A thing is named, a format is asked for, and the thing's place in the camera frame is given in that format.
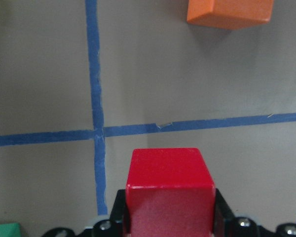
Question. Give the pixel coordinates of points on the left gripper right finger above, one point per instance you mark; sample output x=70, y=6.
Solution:
x=223, y=215

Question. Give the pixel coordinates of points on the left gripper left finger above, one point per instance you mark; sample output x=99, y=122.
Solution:
x=120, y=214

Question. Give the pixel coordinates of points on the red block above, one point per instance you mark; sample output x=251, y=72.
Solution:
x=170, y=193

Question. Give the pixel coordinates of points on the green block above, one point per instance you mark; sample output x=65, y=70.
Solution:
x=10, y=230

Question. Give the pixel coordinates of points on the orange block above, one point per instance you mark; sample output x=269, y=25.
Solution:
x=229, y=14

